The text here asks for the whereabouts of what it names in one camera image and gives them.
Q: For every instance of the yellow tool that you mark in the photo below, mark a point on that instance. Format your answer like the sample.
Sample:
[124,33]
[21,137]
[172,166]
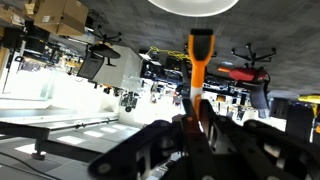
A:
[310,98]

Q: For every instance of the red seat office chair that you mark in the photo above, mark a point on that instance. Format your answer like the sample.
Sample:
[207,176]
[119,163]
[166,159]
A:
[248,74]

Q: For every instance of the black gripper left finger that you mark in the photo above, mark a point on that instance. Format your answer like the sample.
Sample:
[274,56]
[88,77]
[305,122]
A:
[191,140]

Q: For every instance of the black mesh office chair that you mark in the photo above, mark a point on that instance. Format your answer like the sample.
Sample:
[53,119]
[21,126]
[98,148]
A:
[105,51]

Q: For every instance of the large cardboard box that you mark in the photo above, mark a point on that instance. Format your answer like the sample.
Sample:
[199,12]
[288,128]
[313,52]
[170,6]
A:
[63,15]

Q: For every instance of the small cardboard box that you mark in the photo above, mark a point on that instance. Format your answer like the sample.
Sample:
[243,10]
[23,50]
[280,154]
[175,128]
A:
[11,16]

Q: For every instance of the white cabinet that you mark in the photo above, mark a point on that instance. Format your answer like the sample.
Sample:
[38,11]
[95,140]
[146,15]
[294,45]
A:
[126,66]

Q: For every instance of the orange white marker pen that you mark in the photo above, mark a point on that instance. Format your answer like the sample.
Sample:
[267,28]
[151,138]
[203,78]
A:
[200,73]

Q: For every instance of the white mug cork base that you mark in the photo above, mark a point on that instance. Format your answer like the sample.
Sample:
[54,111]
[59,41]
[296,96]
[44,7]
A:
[193,6]

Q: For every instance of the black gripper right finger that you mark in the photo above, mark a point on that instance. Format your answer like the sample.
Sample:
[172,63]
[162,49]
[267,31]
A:
[233,146]

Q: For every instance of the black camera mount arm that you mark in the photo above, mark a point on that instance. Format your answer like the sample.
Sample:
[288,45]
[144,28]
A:
[20,130]

